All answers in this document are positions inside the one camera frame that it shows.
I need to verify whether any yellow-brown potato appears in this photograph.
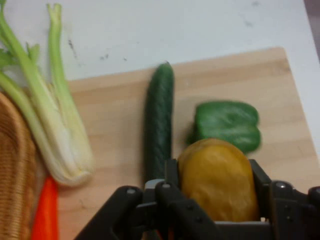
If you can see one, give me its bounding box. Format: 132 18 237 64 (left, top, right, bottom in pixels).
176 138 261 223

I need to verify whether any orange carrot with green leaves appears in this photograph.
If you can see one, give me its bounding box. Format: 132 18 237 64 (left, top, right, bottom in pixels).
30 175 60 240

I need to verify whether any bamboo cutting board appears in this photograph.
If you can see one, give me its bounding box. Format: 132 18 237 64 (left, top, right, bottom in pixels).
31 45 320 240

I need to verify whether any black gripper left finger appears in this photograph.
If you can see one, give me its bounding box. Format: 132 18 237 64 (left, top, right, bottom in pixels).
74 158 216 240

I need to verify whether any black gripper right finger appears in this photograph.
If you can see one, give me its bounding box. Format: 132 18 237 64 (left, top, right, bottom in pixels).
249 158 320 240

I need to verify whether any pale green celery bunch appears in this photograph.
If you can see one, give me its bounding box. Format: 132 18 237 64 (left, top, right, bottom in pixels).
0 1 96 188

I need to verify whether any long dark green cucumber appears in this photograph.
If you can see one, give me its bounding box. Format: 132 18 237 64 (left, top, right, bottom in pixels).
143 61 175 185

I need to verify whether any woven wicker basket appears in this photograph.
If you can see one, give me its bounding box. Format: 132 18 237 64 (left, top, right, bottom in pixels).
0 90 40 240

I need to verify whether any green bell pepper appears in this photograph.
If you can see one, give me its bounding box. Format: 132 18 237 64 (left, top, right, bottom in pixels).
185 100 263 155

